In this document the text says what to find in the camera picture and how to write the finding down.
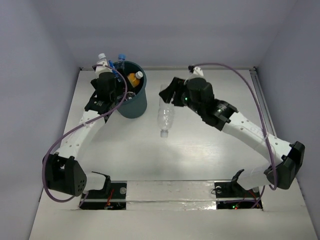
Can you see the clear bottle dark blue label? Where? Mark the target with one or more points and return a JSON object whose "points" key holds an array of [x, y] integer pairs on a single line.
{"points": [[102, 59]]}

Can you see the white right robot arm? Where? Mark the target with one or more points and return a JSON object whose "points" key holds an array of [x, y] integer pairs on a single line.
{"points": [[284, 158]]}

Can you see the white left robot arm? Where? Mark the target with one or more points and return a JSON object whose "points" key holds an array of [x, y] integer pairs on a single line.
{"points": [[61, 169]]}

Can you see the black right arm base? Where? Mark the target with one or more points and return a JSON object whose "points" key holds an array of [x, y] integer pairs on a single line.
{"points": [[231, 196]]}

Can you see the clear bottle blue cap label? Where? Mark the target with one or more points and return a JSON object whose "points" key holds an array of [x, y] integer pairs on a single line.
{"points": [[120, 64]]}

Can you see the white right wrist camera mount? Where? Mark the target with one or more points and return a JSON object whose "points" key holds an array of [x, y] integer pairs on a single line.
{"points": [[195, 72]]}

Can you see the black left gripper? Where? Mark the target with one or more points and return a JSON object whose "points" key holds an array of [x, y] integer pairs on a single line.
{"points": [[105, 81]]}

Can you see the orange juice bottle white cap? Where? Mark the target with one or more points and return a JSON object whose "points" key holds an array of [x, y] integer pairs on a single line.
{"points": [[135, 78]]}

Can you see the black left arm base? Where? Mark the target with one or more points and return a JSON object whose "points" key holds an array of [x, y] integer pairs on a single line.
{"points": [[113, 198]]}

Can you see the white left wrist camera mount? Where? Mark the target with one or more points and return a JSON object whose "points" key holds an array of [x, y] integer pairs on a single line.
{"points": [[101, 68]]}

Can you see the aluminium rail right edge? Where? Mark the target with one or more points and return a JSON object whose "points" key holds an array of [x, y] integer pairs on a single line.
{"points": [[262, 101]]}

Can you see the silver foil tape strip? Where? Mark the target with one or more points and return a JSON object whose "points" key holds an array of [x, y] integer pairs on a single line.
{"points": [[186, 195]]}

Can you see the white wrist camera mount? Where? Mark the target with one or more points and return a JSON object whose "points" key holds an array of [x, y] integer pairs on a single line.
{"points": [[101, 68], [195, 72]]}

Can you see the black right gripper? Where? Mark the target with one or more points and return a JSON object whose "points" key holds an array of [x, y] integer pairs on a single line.
{"points": [[177, 85]]}

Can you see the dark green plastic bin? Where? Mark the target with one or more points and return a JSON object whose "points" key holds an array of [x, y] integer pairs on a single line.
{"points": [[136, 106]]}

